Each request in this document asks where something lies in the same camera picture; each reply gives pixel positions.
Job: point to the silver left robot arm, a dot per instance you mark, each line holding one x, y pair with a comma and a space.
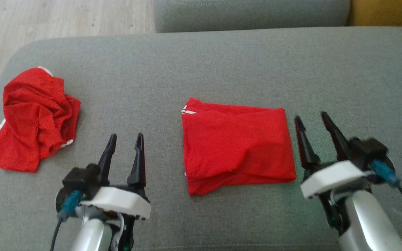
91, 237

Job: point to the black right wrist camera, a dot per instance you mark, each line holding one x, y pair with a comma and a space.
370, 150

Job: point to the grey sofa back cushion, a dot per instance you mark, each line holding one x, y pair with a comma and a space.
250, 14

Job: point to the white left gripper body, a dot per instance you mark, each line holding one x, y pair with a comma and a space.
117, 202

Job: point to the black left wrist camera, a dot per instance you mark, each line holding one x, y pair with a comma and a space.
79, 179

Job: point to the red mesh shorts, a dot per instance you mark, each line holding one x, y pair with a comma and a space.
33, 118

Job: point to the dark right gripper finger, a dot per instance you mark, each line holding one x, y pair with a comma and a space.
337, 139
305, 146

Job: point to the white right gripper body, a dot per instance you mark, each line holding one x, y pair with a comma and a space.
333, 177

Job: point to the large grey sofa seat cushion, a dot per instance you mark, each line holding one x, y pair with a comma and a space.
204, 69

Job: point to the large yellow sofa backrest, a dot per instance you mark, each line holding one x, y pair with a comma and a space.
389, 12

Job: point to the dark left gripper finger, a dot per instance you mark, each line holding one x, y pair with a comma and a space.
138, 167
107, 160

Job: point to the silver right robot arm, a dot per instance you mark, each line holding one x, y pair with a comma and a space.
368, 223

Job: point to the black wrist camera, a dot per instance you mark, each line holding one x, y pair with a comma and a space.
370, 150
79, 179

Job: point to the red shirt with white sleeves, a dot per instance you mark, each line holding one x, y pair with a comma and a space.
236, 146

